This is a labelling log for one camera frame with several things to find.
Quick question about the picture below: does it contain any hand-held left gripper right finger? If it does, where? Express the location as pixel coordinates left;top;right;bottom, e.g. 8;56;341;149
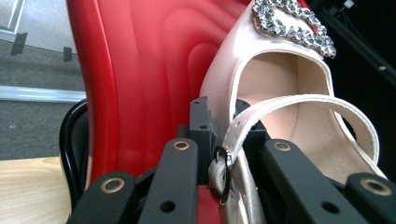
234;99;271;175

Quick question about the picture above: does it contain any red and black shoe rack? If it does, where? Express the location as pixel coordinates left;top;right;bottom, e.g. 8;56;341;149
59;0;318;224

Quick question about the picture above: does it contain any metal floor rail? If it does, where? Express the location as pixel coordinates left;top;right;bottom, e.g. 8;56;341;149
0;85;88;104

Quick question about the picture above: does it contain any white rhinestone high-heel sandal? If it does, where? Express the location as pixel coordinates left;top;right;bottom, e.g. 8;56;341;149
199;0;389;224

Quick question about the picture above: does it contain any black tripod stand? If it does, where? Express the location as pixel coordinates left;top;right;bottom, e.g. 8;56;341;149
311;0;396;83

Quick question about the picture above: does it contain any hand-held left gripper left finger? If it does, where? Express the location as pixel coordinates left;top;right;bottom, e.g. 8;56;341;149
177;96;217;186

